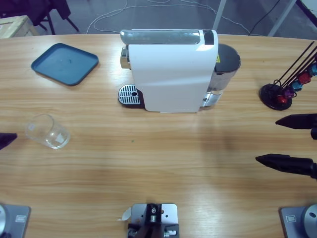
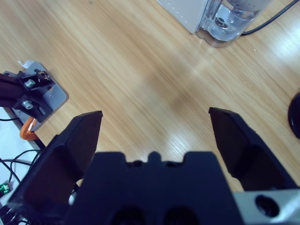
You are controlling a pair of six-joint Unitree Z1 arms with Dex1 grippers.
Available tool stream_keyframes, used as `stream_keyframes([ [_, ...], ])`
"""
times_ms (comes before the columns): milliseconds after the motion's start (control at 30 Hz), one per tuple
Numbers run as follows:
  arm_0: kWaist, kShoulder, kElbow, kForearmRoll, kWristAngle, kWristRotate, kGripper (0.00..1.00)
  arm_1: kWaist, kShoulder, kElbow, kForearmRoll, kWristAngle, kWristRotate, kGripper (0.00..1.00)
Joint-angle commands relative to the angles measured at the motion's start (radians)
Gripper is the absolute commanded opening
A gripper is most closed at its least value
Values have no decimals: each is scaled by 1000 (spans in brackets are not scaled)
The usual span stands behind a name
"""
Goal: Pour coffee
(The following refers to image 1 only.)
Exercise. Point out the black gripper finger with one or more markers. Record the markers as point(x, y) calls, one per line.
point(5, 138)
point(284, 163)
point(297, 121)

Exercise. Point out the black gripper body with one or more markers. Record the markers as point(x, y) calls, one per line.
point(314, 134)

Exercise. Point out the clear glass cup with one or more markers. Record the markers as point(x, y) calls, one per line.
point(48, 131)

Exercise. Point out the silver coffee machine lever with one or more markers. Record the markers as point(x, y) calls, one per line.
point(161, 37)

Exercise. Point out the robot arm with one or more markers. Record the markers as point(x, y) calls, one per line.
point(297, 220)
point(15, 220)

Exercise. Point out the red coffee capsule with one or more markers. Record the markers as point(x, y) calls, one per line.
point(281, 99)
point(304, 78)

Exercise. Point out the purple coffee capsule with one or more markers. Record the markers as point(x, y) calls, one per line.
point(288, 93)

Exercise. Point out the dark teal coffee capsule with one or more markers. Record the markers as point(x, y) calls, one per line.
point(314, 69)

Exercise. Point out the white capsule coffee machine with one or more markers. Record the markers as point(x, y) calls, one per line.
point(173, 79)

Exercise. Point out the blue plastic tray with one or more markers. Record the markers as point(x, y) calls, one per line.
point(64, 64)

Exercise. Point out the wooden crate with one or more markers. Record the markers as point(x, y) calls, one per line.
point(15, 26)

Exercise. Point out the grey metal mounting plate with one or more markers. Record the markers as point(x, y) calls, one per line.
point(169, 213)

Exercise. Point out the black drip tray metal grille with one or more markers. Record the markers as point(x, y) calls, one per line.
point(128, 95)

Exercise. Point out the white paper tag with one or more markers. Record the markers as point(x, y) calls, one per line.
point(125, 215)

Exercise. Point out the white frame leg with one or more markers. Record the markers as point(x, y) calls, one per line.
point(219, 15)
point(282, 17)

